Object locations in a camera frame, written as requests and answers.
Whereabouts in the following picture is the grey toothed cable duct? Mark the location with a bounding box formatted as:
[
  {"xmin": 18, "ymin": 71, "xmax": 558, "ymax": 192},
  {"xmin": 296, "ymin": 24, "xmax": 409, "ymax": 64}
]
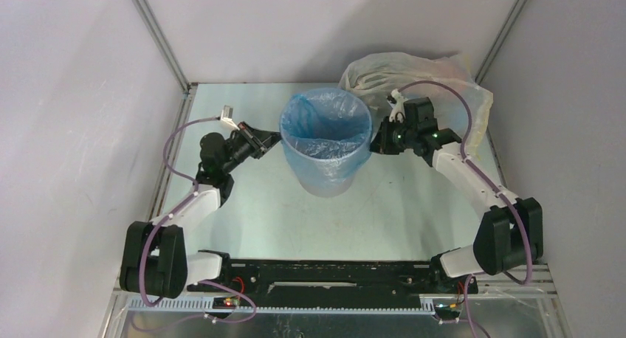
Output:
[{"xmin": 128, "ymin": 296, "xmax": 463, "ymax": 318}]

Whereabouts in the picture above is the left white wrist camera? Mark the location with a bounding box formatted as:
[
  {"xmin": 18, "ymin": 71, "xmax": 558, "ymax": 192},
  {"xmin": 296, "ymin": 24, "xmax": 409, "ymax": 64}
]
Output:
[{"xmin": 219, "ymin": 105, "xmax": 239, "ymax": 131}]

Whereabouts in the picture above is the right aluminium frame post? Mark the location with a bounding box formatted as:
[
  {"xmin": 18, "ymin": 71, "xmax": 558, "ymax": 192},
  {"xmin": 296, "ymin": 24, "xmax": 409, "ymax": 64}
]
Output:
[{"xmin": 475, "ymin": 0, "xmax": 529, "ymax": 84}]

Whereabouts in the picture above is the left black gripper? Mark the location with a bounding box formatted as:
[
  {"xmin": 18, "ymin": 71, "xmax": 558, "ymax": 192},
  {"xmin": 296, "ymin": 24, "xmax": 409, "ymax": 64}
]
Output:
[{"xmin": 221, "ymin": 122, "xmax": 284, "ymax": 174}]

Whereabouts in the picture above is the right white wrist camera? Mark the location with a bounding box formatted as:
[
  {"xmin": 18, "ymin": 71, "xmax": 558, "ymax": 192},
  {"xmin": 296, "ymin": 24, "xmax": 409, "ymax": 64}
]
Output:
[{"xmin": 387, "ymin": 89, "xmax": 407, "ymax": 123}]

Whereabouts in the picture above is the aluminium frame post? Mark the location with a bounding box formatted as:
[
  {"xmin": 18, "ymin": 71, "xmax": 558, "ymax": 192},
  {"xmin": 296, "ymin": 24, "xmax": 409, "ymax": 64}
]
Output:
[
  {"xmin": 122, "ymin": 0, "xmax": 192, "ymax": 93},
  {"xmin": 475, "ymin": 0, "xmax": 529, "ymax": 84}
]

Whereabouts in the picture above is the grey plastic trash bin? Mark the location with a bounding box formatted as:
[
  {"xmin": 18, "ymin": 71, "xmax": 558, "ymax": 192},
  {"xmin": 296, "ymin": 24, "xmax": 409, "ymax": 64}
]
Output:
[{"xmin": 286, "ymin": 152, "xmax": 362, "ymax": 198}]

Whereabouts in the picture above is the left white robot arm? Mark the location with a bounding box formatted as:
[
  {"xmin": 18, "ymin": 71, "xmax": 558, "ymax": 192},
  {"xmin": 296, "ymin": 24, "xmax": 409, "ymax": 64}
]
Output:
[{"xmin": 119, "ymin": 122, "xmax": 281, "ymax": 306}]

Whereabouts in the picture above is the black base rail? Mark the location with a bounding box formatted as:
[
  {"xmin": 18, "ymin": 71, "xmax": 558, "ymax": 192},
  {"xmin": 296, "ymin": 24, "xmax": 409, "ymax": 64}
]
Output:
[{"xmin": 188, "ymin": 257, "xmax": 478, "ymax": 311}]

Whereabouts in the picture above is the clear full trash bag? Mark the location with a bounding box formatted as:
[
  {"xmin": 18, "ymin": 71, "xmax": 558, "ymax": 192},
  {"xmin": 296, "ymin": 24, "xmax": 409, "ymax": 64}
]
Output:
[{"xmin": 339, "ymin": 52, "xmax": 494, "ymax": 155}]

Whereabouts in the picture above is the left aluminium frame post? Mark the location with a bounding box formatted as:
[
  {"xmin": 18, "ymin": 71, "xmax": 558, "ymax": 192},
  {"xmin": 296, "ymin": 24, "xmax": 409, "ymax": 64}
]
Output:
[{"xmin": 122, "ymin": 0, "xmax": 192, "ymax": 93}]

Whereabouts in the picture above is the blue plastic trash bag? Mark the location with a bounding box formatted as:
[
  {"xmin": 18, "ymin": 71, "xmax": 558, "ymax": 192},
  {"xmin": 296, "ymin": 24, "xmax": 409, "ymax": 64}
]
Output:
[{"xmin": 278, "ymin": 88, "xmax": 374, "ymax": 166}]

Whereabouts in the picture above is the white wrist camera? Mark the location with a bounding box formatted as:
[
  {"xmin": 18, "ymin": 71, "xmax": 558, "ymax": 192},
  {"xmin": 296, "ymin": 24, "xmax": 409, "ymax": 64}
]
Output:
[
  {"xmin": 219, "ymin": 105, "xmax": 239, "ymax": 131},
  {"xmin": 387, "ymin": 89, "xmax": 407, "ymax": 123}
]

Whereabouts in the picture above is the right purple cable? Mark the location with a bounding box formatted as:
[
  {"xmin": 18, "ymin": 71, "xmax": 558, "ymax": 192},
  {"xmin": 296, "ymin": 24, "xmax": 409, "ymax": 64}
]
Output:
[{"xmin": 396, "ymin": 79, "xmax": 535, "ymax": 338}]

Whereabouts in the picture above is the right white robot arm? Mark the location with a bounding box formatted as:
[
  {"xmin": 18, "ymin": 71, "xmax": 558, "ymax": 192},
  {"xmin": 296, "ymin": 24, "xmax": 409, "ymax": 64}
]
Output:
[{"xmin": 370, "ymin": 93, "xmax": 543, "ymax": 292}]

